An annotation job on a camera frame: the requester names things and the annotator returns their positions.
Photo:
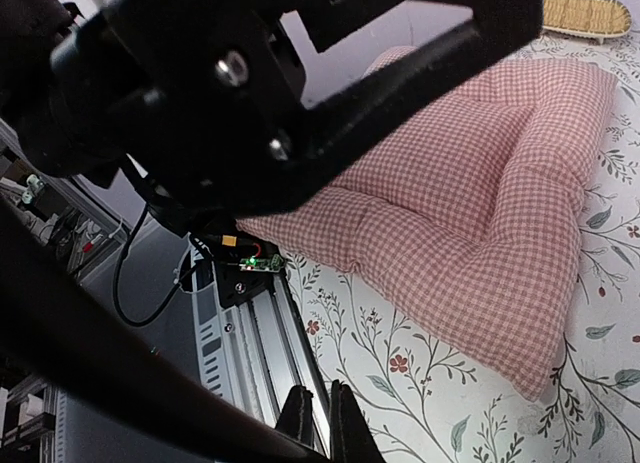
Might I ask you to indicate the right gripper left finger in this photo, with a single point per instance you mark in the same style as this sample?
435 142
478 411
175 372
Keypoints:
296 416

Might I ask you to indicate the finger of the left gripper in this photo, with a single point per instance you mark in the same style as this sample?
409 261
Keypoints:
327 138

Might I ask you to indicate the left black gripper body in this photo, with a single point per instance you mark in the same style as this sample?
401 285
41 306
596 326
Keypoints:
197 102

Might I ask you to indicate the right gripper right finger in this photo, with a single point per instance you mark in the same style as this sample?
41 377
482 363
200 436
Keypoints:
350 438

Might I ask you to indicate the black tent pole one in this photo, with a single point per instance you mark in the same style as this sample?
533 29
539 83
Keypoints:
54 327

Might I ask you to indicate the woven scratcher tray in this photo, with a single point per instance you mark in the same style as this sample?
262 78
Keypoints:
590 19

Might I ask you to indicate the green circuit board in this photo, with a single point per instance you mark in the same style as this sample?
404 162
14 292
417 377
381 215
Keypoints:
271 264

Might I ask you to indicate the pink checkered cushion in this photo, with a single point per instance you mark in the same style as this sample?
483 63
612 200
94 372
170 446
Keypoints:
465 218

